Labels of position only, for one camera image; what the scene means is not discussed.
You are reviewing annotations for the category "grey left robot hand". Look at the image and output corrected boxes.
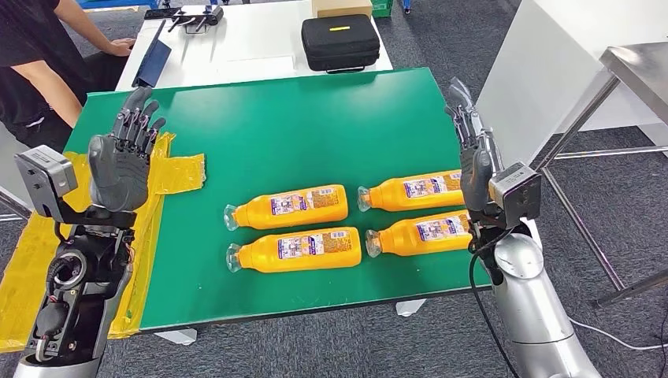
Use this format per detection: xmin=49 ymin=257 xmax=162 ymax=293
xmin=87 ymin=86 xmax=167 ymax=213

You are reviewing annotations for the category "person's left hand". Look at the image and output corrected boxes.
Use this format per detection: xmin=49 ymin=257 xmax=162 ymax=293
xmin=106 ymin=38 xmax=138 ymax=57

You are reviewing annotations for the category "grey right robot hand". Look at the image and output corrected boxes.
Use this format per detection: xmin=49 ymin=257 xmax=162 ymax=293
xmin=444 ymin=78 xmax=505 ymax=213

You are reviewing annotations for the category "orange detergent bottle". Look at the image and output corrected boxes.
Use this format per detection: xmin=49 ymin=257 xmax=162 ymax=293
xmin=225 ymin=227 xmax=362 ymax=274
xmin=357 ymin=169 xmax=466 ymax=213
xmin=223 ymin=183 xmax=349 ymax=232
xmin=365 ymin=209 xmax=473 ymax=259

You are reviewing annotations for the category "dark blue tablet case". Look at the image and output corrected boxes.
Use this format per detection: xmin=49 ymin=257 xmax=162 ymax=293
xmin=132 ymin=20 xmax=173 ymax=89

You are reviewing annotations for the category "yellow plastic sheet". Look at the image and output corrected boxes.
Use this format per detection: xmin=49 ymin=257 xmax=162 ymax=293
xmin=0 ymin=132 xmax=207 ymax=353

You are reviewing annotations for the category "black handheld controller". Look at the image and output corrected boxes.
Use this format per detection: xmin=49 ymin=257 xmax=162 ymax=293
xmin=168 ymin=5 xmax=225 ymax=34

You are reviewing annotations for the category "person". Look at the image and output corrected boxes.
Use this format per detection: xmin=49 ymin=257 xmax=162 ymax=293
xmin=0 ymin=0 xmax=138 ymax=152

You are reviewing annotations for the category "stainless steel table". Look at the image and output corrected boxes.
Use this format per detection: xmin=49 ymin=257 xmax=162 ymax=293
xmin=0 ymin=122 xmax=35 ymax=224
xmin=532 ymin=44 xmax=668 ymax=309

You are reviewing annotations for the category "white side table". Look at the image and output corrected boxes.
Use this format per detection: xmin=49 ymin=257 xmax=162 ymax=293
xmin=476 ymin=0 xmax=668 ymax=168

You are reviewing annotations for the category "white table foot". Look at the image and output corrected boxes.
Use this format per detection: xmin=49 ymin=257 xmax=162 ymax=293
xmin=395 ymin=298 xmax=428 ymax=317
xmin=155 ymin=328 xmax=199 ymax=347

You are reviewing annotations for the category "black carrying case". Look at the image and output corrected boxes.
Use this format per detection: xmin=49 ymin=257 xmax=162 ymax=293
xmin=301 ymin=13 xmax=381 ymax=74

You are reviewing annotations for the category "brown cardboard box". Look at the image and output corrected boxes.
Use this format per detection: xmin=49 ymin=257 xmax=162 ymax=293
xmin=311 ymin=0 xmax=373 ymax=19

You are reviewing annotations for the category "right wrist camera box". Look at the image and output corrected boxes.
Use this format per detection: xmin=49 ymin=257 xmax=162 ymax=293
xmin=488 ymin=161 xmax=544 ymax=228

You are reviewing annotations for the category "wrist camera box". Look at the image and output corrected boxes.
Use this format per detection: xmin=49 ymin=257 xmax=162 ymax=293
xmin=488 ymin=161 xmax=544 ymax=228
xmin=14 ymin=145 xmax=80 ymax=219

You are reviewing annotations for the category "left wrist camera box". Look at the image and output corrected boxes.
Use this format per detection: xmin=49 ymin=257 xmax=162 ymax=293
xmin=14 ymin=145 xmax=80 ymax=219

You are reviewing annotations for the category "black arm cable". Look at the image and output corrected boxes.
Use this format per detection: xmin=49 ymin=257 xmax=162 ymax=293
xmin=468 ymin=229 xmax=520 ymax=378

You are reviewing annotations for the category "white floor cable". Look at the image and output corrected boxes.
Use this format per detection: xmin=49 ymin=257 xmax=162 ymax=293
xmin=569 ymin=315 xmax=668 ymax=351

